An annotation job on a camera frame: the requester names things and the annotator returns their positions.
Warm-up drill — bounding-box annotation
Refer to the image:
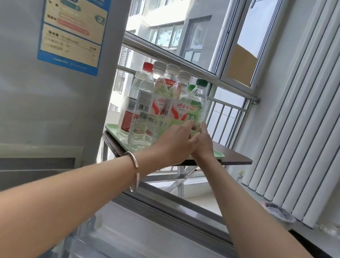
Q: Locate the person's left hand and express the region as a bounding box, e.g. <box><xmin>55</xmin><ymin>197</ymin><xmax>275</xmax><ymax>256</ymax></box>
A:
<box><xmin>148</xmin><ymin>116</ymin><xmax>204</xmax><ymax>176</ymax></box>

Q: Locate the person's right hand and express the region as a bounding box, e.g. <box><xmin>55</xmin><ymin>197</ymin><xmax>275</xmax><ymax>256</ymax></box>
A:
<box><xmin>189</xmin><ymin>121</ymin><xmax>221</xmax><ymax>166</ymax></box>

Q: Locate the clear water bottle green cap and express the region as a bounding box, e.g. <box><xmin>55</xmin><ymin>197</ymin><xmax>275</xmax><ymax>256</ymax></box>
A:
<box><xmin>182</xmin><ymin>77</ymin><xmax>213</xmax><ymax>137</ymax></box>

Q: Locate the green plum drink bottle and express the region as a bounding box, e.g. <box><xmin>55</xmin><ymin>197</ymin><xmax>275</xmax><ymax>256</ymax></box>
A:
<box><xmin>174</xmin><ymin>83</ymin><xmax>209</xmax><ymax>138</ymax></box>

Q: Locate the green grape tea bottle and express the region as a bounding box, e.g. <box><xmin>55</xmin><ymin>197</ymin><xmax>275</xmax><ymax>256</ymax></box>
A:
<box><xmin>147</xmin><ymin>61</ymin><xmax>187</xmax><ymax>135</ymax></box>

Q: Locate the water bottle red cap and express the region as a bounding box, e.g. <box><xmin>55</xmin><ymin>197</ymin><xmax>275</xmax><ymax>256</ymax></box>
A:
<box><xmin>118</xmin><ymin>59</ymin><xmax>155</xmax><ymax>141</ymax></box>

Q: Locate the green tray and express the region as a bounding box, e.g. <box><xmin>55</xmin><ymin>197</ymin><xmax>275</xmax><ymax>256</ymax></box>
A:
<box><xmin>102</xmin><ymin>122</ymin><xmax>227</xmax><ymax>164</ymax></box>

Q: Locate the person's right forearm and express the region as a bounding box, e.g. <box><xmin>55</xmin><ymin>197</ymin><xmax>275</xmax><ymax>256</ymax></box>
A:
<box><xmin>179</xmin><ymin>153</ymin><xmax>340</xmax><ymax>258</ymax></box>

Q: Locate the person's left forearm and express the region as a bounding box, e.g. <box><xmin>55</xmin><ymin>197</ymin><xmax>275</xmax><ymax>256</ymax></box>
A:
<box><xmin>0</xmin><ymin>121</ymin><xmax>161</xmax><ymax>258</ymax></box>

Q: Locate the dark brown folding table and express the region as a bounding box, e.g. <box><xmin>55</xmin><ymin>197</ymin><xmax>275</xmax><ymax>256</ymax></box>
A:
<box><xmin>94</xmin><ymin>122</ymin><xmax>256</xmax><ymax>210</ymax></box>

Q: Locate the metal balcony railing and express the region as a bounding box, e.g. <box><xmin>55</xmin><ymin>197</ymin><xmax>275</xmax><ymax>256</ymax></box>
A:
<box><xmin>105</xmin><ymin>30</ymin><xmax>269</xmax><ymax>154</ymax></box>

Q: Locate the brown cardboard sheet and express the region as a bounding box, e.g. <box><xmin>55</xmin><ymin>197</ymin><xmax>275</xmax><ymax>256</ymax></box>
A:
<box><xmin>225</xmin><ymin>43</ymin><xmax>261</xmax><ymax>88</ymax></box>

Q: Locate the bin with plastic bag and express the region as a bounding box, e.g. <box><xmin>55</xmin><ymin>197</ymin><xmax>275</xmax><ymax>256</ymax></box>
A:
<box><xmin>256</xmin><ymin>200</ymin><xmax>299</xmax><ymax>232</ymax></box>

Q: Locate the grey outdoor drainpipe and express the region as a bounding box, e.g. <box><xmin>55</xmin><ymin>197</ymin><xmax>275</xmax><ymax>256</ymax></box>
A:
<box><xmin>207</xmin><ymin>0</ymin><xmax>239</xmax><ymax>75</ymax></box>

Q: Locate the blue label sticker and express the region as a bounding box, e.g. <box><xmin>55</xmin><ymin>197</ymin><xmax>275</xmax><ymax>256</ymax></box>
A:
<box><xmin>31</xmin><ymin>0</ymin><xmax>111</xmax><ymax>77</ymax></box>

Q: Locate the silver bracelet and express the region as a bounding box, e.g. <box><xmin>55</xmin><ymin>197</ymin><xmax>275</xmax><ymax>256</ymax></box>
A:
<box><xmin>118</xmin><ymin>151</ymin><xmax>145</xmax><ymax>194</ymax></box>

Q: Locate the white balcony window frame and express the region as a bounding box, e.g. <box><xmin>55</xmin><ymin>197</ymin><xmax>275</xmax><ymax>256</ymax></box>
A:
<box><xmin>120</xmin><ymin>0</ymin><xmax>291</xmax><ymax>97</ymax></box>

